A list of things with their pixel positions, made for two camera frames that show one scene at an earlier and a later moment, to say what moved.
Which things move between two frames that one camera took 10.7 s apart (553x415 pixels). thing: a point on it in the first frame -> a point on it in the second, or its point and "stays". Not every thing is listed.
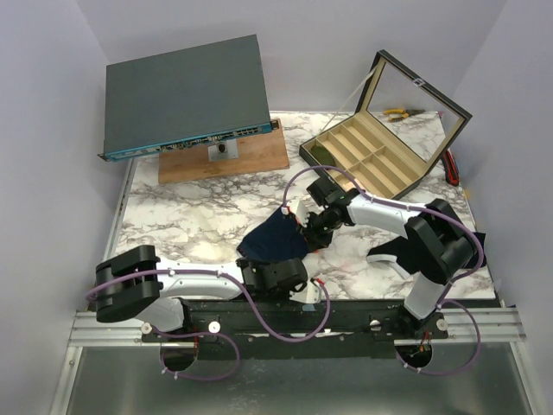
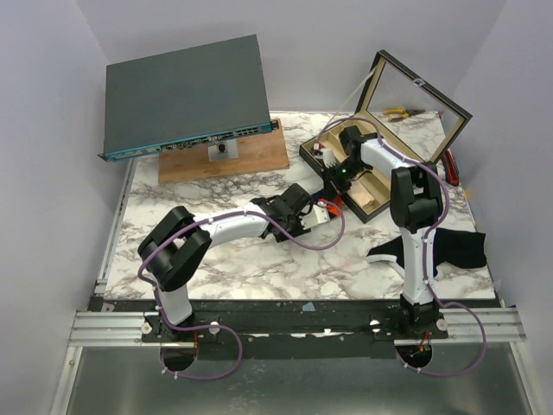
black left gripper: (283, 296) -> (299, 231)
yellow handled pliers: (403, 113) stays
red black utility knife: (451, 168) stays
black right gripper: (314, 235) -> (330, 178)
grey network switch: (186, 98) stays
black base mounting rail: (296, 328) stays
